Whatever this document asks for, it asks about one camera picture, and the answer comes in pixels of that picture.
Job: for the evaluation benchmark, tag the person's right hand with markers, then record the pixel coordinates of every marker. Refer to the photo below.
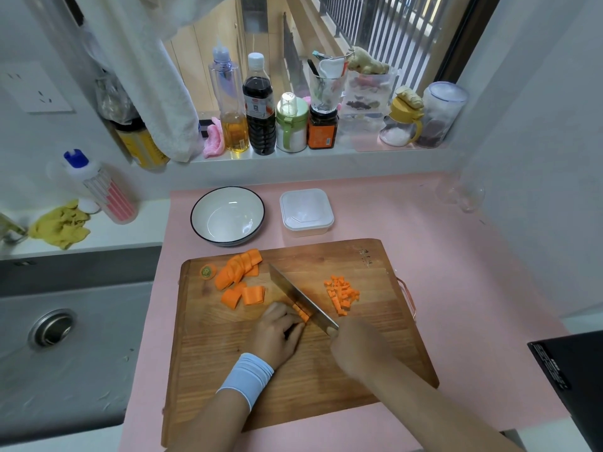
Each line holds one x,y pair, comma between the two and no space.
360,348

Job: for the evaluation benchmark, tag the person's left hand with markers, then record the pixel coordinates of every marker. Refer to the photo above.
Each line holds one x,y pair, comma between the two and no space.
268,334

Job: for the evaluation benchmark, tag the person's right fingers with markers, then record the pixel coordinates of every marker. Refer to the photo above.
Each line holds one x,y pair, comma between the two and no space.
337,330

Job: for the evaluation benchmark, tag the person's left fingers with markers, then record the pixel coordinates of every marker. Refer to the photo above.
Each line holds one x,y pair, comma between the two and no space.
282,317

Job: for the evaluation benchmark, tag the carrot strips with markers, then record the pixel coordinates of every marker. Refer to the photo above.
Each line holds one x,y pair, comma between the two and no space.
302,314

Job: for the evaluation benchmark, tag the steel kitchen knife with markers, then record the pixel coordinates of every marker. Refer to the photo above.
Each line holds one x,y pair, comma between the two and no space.
297,294

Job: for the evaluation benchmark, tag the person's left forearm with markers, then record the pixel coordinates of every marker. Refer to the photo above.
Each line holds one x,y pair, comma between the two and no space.
212,426

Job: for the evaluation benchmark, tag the person's right forearm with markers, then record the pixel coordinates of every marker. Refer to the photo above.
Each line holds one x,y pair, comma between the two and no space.
424,409

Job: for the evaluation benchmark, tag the pile of diced carrot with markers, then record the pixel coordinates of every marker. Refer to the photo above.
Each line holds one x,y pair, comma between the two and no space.
341,295

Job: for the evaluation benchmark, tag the carrot chunk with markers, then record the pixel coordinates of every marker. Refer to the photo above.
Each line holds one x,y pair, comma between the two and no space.
231,298
253,295

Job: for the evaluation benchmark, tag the wooden cutting board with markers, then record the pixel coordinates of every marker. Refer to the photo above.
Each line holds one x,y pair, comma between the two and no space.
301,371

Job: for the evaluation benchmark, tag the row of carrot slices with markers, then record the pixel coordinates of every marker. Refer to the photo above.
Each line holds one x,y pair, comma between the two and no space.
233,270

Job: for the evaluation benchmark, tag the white wristband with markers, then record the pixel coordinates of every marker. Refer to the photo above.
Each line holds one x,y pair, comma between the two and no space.
246,377

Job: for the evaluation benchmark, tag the carrot top end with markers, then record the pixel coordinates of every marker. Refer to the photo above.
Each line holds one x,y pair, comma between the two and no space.
208,271

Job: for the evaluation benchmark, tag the white lidded plastic container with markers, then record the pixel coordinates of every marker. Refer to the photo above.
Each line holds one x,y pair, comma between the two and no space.
306,211

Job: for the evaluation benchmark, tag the white bowl with dark rim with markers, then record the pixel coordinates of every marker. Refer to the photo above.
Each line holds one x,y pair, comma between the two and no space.
228,217

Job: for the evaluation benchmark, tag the pink counter mat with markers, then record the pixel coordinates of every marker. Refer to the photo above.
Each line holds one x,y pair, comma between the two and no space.
471,287

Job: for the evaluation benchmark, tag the clear drinking glass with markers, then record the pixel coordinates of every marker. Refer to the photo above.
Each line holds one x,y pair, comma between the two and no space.
464,192

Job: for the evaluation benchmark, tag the green and white seasoning jar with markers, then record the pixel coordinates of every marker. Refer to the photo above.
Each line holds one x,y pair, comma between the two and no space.
291,129

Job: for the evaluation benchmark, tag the orange labelled sauce jar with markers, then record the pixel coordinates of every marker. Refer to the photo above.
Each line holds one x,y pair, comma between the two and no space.
322,130

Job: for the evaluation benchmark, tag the pink rubber glove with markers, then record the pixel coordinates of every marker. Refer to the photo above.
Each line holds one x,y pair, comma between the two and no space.
214,138

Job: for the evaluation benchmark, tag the dark soy sauce bottle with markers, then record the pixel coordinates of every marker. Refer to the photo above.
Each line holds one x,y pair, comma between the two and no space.
259,112

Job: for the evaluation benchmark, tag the grey kitchen sink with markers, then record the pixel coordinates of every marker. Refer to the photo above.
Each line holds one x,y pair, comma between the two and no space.
80,362

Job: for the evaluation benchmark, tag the yellow lidded salt jar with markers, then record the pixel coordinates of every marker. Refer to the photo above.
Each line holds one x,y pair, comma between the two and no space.
400,127

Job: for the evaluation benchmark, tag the blue capped dish soap bottle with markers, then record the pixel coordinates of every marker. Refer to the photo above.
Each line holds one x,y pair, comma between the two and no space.
106,190

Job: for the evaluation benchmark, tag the clear cooking oil bottle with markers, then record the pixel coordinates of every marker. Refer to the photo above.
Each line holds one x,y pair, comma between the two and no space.
231,103

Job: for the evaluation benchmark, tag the yellow labelled jar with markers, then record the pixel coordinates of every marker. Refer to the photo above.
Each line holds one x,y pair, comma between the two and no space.
141,145

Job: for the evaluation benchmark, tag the glass cup with utensils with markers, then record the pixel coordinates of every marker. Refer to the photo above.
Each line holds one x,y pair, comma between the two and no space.
326,91

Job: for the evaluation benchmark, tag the steel sink drain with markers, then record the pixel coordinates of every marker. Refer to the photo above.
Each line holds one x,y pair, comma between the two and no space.
52,329

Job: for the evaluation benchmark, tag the clear plastic spice box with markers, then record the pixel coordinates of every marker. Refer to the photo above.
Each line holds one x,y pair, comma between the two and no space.
367,101

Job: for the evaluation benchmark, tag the clear canister with white lid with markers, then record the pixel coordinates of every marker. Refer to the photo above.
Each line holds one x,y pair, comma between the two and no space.
440,115

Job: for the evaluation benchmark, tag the black flat device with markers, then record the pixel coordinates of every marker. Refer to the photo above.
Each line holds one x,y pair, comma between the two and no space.
574,371

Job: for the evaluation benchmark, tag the yellow cloth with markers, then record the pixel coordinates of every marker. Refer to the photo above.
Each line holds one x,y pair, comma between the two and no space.
59,225

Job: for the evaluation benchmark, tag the small ginger piece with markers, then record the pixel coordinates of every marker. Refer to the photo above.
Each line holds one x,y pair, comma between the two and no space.
410,96

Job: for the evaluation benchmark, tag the large ginger root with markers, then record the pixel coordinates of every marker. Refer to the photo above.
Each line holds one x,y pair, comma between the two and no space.
367,62

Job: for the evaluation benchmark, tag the white hanging towel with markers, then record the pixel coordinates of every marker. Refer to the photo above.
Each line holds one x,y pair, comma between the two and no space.
150,79

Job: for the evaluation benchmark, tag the clear plastic bag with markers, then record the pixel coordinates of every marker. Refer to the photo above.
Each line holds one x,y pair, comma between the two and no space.
113,101

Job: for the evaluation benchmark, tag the steel faucet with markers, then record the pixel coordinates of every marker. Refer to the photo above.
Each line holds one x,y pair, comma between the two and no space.
10,230

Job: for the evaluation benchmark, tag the metal window railing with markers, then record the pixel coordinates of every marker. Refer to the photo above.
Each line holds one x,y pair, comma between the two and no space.
381,28

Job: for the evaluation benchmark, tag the white wall socket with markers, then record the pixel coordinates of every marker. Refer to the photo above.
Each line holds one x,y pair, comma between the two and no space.
35,87

